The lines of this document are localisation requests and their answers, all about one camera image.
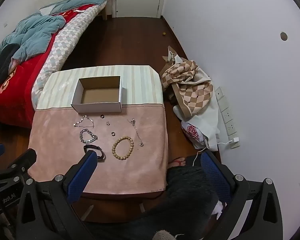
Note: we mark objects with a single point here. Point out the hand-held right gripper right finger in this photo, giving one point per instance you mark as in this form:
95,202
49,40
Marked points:
215,175

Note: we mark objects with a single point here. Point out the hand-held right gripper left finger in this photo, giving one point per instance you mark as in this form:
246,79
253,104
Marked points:
82,177

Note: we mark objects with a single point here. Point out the black wristband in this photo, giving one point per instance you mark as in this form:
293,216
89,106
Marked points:
100,156

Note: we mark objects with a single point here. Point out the cardboard box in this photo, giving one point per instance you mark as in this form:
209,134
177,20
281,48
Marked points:
97,100

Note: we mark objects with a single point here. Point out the person's dark fuzzy trousers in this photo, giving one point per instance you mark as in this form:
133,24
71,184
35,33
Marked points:
185,200

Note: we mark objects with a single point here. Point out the person's foot in red sandal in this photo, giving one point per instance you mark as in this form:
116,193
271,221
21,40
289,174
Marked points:
177,162

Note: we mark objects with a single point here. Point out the white charger plug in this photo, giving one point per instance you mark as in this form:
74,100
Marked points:
235,140

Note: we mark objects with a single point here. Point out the white bag with red print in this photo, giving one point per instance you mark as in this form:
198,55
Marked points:
193,132

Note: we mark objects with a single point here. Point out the table with pink striped cloth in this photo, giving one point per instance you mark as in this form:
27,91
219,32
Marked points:
130,175

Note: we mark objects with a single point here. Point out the bed with red blanket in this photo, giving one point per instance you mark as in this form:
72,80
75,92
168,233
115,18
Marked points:
20,87

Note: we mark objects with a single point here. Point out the dark cloth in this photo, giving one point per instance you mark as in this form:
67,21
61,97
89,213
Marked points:
1,65

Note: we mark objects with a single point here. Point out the brown checkered cloth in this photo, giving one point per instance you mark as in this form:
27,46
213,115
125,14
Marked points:
190,85

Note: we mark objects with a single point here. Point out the checked grey white quilt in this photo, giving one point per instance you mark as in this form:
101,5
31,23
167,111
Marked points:
62,47

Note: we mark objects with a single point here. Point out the blue quilt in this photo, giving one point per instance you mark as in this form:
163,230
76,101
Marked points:
35,30

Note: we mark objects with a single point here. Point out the white wall socket strip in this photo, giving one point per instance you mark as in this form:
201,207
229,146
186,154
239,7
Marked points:
227,115

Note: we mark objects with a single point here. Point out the wooden bed frame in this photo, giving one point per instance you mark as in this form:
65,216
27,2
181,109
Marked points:
107,7

